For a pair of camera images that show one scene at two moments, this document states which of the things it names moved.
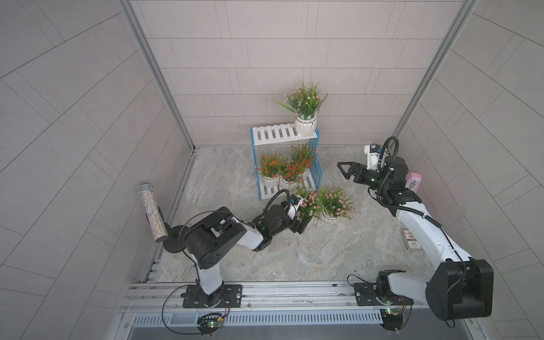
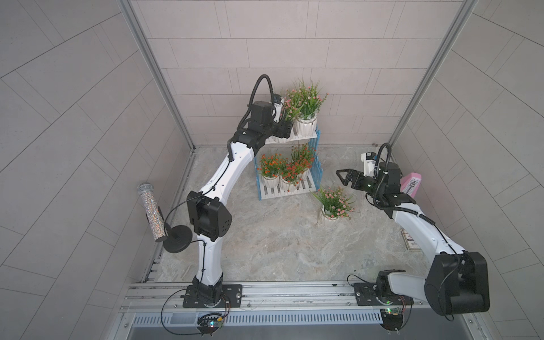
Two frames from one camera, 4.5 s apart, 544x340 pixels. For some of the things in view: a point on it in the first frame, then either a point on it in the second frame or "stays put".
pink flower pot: x=334 y=203 stays put
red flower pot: x=270 y=169 stays put
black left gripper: x=301 y=227 -> x=284 y=128
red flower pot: x=297 y=162 stays put
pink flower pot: x=313 y=201 -> x=297 y=105
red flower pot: x=291 y=173 stays put
